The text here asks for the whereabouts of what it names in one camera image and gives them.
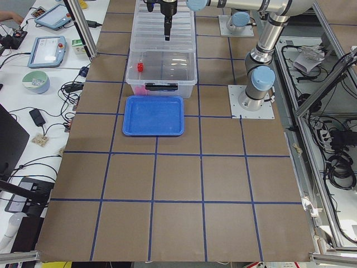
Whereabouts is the beige snack pile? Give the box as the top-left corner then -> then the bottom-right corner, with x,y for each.
31,133 -> 50,147

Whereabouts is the green white carton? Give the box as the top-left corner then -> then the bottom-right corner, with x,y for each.
71,39 -> 86,55

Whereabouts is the black power adapter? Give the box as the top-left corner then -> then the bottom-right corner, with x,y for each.
29,108 -> 46,127

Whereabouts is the blue plastic tray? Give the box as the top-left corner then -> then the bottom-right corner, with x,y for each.
122,95 -> 185,136

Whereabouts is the green blue bowl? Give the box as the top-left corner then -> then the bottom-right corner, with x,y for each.
22,71 -> 50,94

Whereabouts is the black box latch handle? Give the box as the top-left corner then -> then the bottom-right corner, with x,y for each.
144,83 -> 179,92

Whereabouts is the clear plastic storage box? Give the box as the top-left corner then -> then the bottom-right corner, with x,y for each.
126,1 -> 197,99

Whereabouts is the red block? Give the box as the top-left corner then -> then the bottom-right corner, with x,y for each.
137,63 -> 144,73

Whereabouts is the blue teach pendant near box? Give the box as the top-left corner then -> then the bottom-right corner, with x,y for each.
27,36 -> 66,69

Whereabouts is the black monitor stand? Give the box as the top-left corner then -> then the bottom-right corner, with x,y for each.
0,103 -> 55,218

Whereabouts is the aluminium frame post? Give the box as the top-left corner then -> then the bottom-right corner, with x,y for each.
64,0 -> 98,59

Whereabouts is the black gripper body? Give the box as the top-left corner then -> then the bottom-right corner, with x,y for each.
160,0 -> 177,16

